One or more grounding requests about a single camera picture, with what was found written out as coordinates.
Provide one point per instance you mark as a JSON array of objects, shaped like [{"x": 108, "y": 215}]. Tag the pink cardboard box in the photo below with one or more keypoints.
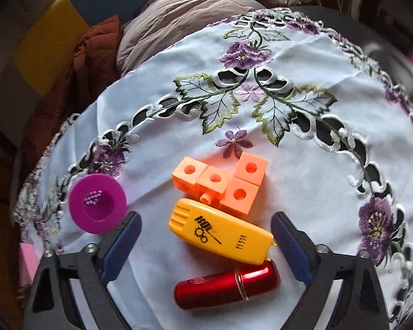
[{"x": 27, "y": 261}]

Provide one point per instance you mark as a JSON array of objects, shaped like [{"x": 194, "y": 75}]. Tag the yellow plastic toy tool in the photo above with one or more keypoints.
[{"x": 223, "y": 237}]

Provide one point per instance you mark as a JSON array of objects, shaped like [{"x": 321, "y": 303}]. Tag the purple hat-shaped toy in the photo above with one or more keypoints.
[{"x": 79, "y": 209}]

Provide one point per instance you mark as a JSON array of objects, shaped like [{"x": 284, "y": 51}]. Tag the brown quilted jacket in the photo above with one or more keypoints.
[{"x": 89, "y": 75}]

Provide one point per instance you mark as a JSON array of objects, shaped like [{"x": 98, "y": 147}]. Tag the grey yellow blue sofa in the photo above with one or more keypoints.
[{"x": 38, "y": 51}]

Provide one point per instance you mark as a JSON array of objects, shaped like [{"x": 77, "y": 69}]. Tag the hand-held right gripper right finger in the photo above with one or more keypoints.
[{"x": 292, "y": 251}]

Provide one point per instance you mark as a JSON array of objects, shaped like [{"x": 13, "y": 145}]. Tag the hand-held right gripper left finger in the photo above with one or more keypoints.
[{"x": 118, "y": 252}]

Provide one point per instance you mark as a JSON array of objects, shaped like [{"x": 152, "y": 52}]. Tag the orange cube block toy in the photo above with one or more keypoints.
[{"x": 239, "y": 194}]

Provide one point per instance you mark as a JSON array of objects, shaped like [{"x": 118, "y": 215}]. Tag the white floral embroidered tablecloth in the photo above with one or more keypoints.
[{"x": 296, "y": 185}]

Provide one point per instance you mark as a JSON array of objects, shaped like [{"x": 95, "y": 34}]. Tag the red metallic cylinder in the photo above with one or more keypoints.
[{"x": 220, "y": 288}]

